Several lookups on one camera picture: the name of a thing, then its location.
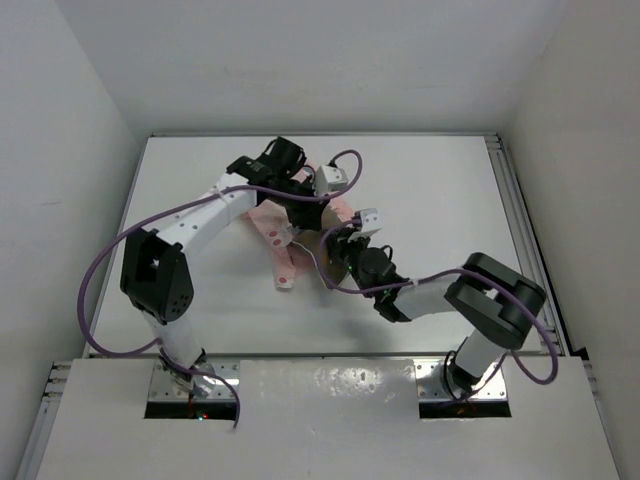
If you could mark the right aluminium frame rail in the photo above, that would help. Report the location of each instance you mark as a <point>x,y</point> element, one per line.
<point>525,241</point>

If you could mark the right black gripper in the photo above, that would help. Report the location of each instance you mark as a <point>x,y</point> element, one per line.
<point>341,248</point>

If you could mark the aluminium frame rail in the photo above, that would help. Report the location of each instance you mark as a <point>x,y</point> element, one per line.
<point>44,421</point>
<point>525,241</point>

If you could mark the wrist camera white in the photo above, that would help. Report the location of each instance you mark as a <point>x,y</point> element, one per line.
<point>369,223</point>
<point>329,179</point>

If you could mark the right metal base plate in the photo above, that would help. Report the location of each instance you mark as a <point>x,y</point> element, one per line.
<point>437,383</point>

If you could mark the white front cover panel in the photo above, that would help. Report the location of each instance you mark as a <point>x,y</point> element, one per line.
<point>324,419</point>

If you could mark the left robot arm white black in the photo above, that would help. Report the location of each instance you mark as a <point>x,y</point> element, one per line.
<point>156,271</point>

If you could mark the metal base plate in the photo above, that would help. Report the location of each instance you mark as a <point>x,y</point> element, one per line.
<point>437,383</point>
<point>166,386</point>

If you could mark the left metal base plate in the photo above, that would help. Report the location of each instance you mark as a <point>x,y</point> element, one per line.
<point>166,386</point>

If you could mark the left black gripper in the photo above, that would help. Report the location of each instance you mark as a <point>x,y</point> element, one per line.
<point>308,216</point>

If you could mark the left aluminium frame rail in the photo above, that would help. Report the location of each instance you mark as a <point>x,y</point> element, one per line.
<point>44,421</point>

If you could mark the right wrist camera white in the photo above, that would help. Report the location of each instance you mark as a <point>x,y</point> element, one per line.
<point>369,223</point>

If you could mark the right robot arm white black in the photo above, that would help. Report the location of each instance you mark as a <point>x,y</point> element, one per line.
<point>499,303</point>

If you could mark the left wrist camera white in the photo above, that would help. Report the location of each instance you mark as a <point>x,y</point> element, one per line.
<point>329,179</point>

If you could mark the pink cartoon print pillowcase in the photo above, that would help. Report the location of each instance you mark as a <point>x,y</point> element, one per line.
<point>288,259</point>

